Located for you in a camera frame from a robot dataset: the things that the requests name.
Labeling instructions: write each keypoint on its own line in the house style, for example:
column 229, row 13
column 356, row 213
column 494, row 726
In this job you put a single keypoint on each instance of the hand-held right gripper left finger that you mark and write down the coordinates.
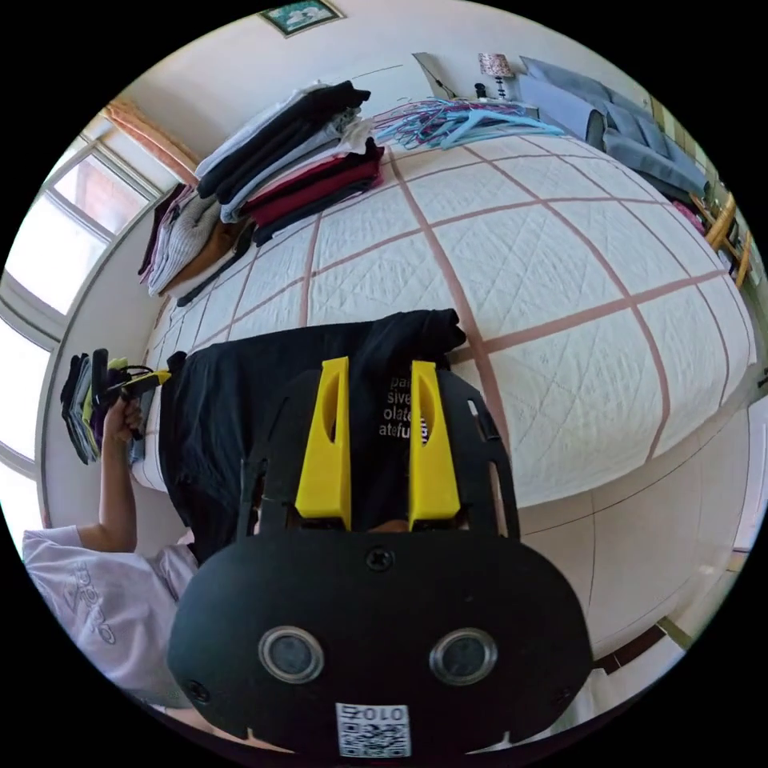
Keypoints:
column 327, row 468

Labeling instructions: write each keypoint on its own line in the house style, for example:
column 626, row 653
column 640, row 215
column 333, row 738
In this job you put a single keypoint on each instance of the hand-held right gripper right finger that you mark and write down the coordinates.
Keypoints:
column 433, row 474

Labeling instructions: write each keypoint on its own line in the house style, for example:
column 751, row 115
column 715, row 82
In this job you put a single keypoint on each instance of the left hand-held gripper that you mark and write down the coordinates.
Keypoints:
column 133, row 390

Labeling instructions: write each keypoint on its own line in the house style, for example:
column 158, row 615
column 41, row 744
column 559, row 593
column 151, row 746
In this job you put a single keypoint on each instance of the black lettered short sleeve shirt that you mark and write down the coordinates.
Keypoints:
column 240, row 408

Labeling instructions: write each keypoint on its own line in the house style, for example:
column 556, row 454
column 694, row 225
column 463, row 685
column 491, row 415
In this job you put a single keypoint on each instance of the person's left forearm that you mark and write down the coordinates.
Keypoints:
column 120, row 492

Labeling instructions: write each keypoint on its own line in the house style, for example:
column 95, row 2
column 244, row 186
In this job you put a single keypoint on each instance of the person's left hand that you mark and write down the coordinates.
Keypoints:
column 119, row 420

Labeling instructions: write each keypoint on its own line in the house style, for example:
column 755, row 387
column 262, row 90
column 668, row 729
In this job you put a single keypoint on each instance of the pile of clothes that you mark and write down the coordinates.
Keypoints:
column 81, row 414
column 288, row 174

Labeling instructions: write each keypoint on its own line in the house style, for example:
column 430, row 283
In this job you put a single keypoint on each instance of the window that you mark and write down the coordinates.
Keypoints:
column 66, row 240

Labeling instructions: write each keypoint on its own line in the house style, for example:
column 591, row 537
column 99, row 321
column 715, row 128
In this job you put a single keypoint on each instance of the bed with white checked quilt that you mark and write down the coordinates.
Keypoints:
column 540, row 270

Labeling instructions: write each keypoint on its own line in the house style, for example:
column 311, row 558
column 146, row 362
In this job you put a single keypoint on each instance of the person's body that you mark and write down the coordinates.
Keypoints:
column 102, row 606

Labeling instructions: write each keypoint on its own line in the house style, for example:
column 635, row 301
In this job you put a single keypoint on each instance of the pink curtain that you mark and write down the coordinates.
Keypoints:
column 153, row 135

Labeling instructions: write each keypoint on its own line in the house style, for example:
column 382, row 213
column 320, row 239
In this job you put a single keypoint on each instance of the heap of clothes hangers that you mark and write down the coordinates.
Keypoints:
column 456, row 123

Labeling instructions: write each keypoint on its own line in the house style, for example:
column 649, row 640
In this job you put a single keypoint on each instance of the rattan chair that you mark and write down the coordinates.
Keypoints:
column 723, row 231

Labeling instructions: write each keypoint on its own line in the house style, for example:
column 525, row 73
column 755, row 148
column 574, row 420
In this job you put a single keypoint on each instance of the grey sofa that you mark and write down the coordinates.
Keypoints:
column 624, row 126

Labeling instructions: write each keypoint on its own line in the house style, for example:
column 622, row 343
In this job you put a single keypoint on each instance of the table lamp with patterned shade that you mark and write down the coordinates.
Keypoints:
column 494, row 66

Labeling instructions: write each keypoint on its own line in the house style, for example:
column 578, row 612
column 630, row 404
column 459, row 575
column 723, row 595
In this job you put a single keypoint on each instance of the framed wall picture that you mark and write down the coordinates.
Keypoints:
column 302, row 16

